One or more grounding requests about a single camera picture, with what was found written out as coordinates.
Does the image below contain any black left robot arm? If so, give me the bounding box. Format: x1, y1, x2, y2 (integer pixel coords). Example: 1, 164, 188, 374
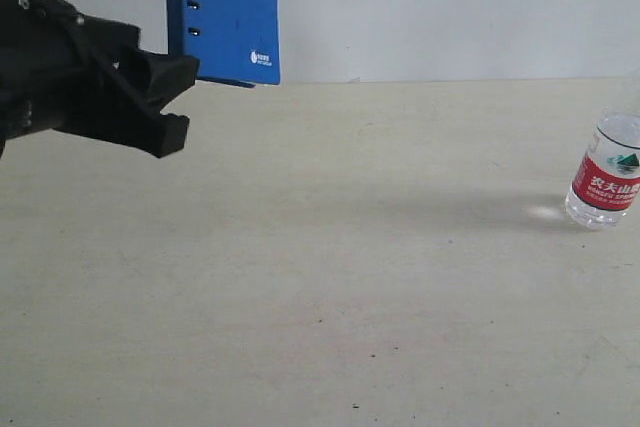
1, 0, 199, 158

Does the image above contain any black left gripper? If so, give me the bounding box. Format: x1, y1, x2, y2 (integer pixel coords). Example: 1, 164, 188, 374
1, 0, 200, 158

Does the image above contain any blue ring binder notebook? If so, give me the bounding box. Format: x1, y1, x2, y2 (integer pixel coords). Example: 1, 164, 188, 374
166, 0, 281, 87

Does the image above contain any clear plastic bottle red label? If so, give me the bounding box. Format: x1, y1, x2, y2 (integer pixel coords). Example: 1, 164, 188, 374
564, 64, 640, 231

